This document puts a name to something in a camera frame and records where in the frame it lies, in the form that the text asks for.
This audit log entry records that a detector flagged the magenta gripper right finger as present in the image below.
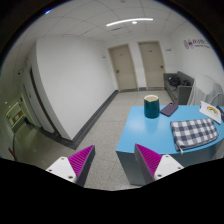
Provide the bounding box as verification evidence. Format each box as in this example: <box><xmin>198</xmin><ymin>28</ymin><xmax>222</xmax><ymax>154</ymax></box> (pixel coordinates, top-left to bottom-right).
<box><xmin>134</xmin><ymin>144</ymin><xmax>183</xmax><ymax>184</ymax></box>

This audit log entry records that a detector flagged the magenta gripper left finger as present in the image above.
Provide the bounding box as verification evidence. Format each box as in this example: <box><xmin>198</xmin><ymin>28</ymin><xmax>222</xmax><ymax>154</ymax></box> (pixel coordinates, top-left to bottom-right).
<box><xmin>46</xmin><ymin>145</ymin><xmax>95</xmax><ymax>187</ymax></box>

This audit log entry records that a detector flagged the blue checkered towel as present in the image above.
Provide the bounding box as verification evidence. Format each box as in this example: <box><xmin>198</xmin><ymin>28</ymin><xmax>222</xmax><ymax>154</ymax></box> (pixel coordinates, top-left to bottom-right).
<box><xmin>170</xmin><ymin>118</ymin><xmax>219</xmax><ymax>153</ymax></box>

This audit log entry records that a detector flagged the blue table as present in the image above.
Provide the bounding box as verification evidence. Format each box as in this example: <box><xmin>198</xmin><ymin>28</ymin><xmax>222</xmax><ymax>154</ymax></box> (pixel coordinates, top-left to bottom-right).
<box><xmin>116</xmin><ymin>105</ymin><xmax>224</xmax><ymax>186</ymax></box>

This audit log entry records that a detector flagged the purple smartphone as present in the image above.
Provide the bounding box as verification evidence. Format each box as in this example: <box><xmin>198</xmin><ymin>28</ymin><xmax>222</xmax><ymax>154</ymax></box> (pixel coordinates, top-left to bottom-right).
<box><xmin>160</xmin><ymin>103</ymin><xmax>178</xmax><ymax>117</ymax></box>

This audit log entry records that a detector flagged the dark green mug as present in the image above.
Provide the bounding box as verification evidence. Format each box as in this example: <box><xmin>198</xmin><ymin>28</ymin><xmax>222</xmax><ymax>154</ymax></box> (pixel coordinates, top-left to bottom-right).
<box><xmin>144</xmin><ymin>95</ymin><xmax>160</xmax><ymax>119</ymax></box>

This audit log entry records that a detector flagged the white rainbow card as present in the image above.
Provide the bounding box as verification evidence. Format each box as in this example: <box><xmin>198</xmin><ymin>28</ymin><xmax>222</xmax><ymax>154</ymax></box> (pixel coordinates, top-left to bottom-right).
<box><xmin>199</xmin><ymin>101</ymin><xmax>221</xmax><ymax>124</ymax></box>

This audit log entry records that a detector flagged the grey sofa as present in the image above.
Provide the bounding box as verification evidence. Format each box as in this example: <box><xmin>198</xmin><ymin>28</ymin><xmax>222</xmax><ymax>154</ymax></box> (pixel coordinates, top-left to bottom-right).
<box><xmin>163</xmin><ymin>71</ymin><xmax>194</xmax><ymax>105</ymax></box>

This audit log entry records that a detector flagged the black bag on sofa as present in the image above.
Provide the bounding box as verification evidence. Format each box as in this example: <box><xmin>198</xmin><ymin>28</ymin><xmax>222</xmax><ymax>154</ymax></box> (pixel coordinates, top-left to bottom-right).
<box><xmin>169</xmin><ymin>77</ymin><xmax>180</xmax><ymax>87</ymax></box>

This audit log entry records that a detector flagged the right beige door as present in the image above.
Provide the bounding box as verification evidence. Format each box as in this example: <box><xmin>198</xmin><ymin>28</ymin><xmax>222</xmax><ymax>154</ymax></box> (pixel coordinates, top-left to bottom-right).
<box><xmin>139</xmin><ymin>42</ymin><xmax>164</xmax><ymax>89</ymax></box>

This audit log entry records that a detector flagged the beige door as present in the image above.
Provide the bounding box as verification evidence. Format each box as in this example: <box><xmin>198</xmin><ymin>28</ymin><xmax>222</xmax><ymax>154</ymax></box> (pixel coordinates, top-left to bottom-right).
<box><xmin>109</xmin><ymin>45</ymin><xmax>137</xmax><ymax>91</ymax></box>
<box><xmin>139</xmin><ymin>42</ymin><xmax>164</xmax><ymax>89</ymax></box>

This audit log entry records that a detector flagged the left beige door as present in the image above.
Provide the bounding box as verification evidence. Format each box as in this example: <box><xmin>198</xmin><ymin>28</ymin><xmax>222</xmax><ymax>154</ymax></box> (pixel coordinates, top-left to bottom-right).
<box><xmin>109</xmin><ymin>45</ymin><xmax>137</xmax><ymax>91</ymax></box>

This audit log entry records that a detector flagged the ceiling strip light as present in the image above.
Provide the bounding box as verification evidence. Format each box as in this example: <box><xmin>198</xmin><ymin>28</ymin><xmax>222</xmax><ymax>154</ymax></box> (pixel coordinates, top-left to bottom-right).
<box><xmin>106</xmin><ymin>17</ymin><xmax>154</xmax><ymax>27</ymax></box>

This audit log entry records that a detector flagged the pink wall sign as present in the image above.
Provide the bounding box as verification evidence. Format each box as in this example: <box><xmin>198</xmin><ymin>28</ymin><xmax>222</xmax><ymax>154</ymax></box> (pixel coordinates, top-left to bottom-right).
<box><xmin>183</xmin><ymin>39</ymin><xmax>210</xmax><ymax>49</ymax></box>

